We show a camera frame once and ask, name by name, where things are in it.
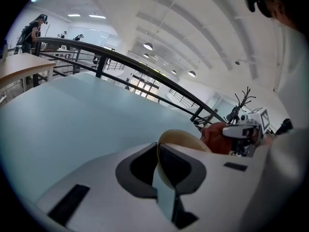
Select wooden table with white legs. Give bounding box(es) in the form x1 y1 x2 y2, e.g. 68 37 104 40
0 53 56 93

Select cream bowl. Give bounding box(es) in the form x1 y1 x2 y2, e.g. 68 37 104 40
156 129 211 189

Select glass entrance doors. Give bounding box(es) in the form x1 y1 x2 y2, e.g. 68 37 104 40
130 71 163 99

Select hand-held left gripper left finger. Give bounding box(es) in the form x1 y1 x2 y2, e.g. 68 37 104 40
36 142 184 232

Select orange cloth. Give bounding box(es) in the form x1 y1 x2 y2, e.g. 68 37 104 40
200 121 234 156

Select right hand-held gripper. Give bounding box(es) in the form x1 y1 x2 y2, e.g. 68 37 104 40
222 107 271 158

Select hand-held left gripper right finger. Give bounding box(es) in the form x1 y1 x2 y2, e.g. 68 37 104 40
158 143 263 232

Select person's head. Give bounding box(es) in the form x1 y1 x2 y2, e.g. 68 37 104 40
257 0 309 33

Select black coat rack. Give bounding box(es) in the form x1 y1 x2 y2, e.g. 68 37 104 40
225 87 256 124

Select black metal railing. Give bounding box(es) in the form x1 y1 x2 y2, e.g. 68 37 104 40
33 37 229 130

